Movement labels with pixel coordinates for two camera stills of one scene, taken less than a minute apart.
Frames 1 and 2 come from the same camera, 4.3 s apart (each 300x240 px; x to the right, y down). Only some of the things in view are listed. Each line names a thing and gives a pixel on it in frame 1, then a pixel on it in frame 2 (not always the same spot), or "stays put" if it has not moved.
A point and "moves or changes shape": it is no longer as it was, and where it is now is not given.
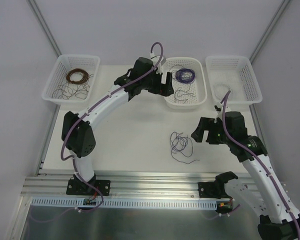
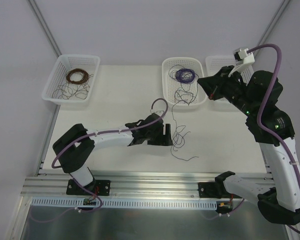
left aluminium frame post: (36, 10) stays put
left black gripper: (161, 87) to (158, 135)
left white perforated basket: (72, 84) stays put
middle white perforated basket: (189, 82) stays put
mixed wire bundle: (82, 90) stays put
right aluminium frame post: (271, 24) stays put
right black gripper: (207, 135) to (220, 83)
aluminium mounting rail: (53, 185) stays put
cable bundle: (181, 142) moves or changes shape
